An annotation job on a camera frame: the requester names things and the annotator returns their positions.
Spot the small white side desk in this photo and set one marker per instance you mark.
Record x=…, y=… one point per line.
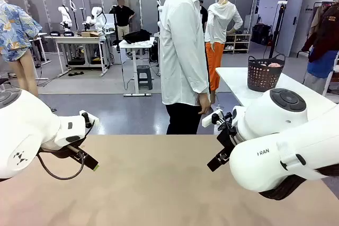
x=42, y=43

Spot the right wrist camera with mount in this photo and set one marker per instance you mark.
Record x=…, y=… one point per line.
x=210, y=118

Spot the black suitcase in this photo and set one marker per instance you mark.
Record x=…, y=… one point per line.
x=260, y=34

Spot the flat cardboard box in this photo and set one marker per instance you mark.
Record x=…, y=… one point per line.
x=90, y=34

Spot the person in dark cap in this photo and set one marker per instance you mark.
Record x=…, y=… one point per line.
x=203, y=14

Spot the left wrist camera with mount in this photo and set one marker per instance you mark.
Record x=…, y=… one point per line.
x=88, y=118

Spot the grey plastic stool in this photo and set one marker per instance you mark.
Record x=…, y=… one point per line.
x=144, y=76

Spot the brown jacket on rack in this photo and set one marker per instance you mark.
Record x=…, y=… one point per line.
x=327, y=27

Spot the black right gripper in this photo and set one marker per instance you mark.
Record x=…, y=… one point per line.
x=228, y=138

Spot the blue garment on rack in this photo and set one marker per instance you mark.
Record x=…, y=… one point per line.
x=324, y=63

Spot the white-sleeved right forearm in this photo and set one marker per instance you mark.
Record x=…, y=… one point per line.
x=197, y=81

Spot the mannequin in floral shirt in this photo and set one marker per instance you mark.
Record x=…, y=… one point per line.
x=16, y=32

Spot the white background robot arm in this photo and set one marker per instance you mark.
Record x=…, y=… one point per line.
x=64, y=18
x=96, y=18

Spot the beige coat on rack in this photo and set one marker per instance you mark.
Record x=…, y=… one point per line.
x=316, y=21

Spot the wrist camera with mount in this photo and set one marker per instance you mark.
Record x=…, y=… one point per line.
x=210, y=118
x=88, y=118

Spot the mannequin white hoodie orange trousers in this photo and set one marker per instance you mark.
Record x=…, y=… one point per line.
x=222, y=22

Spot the black cap with white print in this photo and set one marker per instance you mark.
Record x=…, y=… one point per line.
x=68, y=34
x=55, y=33

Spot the dark perforated laundry basket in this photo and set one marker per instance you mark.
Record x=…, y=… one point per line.
x=265, y=76

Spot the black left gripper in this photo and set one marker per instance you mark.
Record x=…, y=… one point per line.
x=62, y=152

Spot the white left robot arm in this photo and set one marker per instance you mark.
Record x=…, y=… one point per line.
x=26, y=130

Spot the person in white shirt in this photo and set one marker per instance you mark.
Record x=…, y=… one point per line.
x=180, y=51

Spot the black bag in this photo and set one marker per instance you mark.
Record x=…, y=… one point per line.
x=136, y=36

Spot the man in black polo shirt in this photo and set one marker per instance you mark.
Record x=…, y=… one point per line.
x=122, y=15

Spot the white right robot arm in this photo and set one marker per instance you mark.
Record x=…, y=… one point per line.
x=265, y=162

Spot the grey garment on rack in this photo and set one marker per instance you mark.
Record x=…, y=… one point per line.
x=315, y=83

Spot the white-shirt person's right hand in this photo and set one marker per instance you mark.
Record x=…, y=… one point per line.
x=204, y=103

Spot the pink towel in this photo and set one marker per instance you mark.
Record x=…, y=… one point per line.
x=274, y=65

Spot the grey door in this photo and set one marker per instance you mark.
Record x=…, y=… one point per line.
x=290, y=19

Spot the wide white workbench desk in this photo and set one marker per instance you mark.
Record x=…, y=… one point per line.
x=76, y=39

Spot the large white table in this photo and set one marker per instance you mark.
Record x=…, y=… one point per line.
x=233, y=83

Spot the narrow white standing desk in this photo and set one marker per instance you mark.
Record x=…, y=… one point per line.
x=135, y=48

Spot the wooden shoe shelf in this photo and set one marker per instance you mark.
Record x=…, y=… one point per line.
x=238, y=43

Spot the black tripod pole white head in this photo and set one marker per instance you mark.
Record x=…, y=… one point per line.
x=276, y=30

